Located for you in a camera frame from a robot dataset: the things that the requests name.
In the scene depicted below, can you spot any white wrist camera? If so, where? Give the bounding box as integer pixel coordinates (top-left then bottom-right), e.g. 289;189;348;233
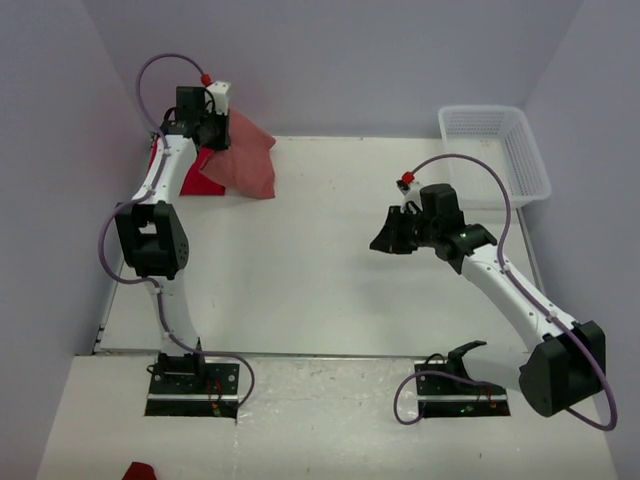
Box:
206;80;231;116
396;171;423;214

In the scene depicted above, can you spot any white plastic basket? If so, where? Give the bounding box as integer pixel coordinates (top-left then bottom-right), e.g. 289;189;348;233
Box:
438;105;552;210

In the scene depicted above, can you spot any folded red t shirt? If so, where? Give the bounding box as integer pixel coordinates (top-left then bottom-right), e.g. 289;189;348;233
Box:
139;141;225;201

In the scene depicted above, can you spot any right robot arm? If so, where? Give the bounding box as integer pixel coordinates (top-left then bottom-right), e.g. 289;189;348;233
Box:
370;180;606;417

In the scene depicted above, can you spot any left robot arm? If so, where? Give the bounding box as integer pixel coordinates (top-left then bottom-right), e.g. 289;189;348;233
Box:
115;83;230;393

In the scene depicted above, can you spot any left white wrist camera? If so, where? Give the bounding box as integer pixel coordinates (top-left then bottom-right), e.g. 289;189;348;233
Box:
206;80;231;116

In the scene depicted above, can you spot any salmon pink t shirt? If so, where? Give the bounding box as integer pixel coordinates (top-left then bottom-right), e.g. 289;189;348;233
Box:
199;109;276;200

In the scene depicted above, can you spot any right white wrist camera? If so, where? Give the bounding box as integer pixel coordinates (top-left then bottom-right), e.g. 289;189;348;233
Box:
396;171;423;214

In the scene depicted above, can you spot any red cloth at bottom edge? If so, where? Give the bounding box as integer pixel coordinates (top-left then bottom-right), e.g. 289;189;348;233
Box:
122;462;157;480

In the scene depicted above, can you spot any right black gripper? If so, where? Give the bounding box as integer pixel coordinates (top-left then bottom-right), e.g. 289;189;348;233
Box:
370;206;440;255

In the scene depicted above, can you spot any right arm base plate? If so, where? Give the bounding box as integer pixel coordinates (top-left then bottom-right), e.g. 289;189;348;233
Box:
415;375;511;419

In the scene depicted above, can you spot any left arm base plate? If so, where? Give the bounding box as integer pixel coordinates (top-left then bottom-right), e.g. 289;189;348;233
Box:
144;354;239;419

